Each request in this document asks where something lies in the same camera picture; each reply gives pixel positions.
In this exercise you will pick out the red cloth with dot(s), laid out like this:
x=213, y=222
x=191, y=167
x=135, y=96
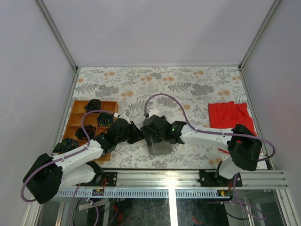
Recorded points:
x=228, y=115

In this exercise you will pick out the rolled dark sock top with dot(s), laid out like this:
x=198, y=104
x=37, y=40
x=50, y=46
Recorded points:
x=93, y=105

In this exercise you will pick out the rolled dark sock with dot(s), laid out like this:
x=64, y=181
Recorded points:
x=104, y=119
x=93, y=105
x=84, y=133

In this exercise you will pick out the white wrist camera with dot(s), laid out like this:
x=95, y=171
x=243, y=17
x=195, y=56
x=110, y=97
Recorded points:
x=151, y=112
x=122, y=116

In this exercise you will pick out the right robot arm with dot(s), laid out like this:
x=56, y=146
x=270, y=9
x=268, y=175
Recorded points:
x=241, y=144

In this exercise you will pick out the rolled dark sock lower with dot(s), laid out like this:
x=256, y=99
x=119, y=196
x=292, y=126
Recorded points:
x=84, y=133

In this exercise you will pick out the rolled dark sock middle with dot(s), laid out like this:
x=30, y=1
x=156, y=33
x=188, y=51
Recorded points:
x=104, y=119

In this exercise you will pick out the aluminium front rail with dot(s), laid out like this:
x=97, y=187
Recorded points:
x=183, y=183

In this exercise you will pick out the grey plastic tool case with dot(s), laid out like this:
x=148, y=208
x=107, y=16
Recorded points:
x=162, y=148

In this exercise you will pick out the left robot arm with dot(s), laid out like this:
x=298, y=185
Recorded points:
x=48, y=174

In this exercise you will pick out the orange wooden divided tray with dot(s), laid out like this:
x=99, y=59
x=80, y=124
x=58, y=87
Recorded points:
x=79, y=117

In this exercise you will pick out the rolled dark sock outside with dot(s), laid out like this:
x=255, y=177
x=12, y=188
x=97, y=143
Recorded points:
x=65, y=145

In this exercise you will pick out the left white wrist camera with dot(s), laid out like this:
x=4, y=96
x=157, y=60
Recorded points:
x=122, y=116

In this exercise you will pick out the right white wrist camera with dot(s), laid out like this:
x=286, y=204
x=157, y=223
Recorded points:
x=151, y=112

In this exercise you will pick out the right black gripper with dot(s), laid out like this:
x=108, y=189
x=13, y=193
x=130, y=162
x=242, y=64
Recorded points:
x=146, y=132

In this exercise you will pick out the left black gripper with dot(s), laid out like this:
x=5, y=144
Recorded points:
x=138, y=135

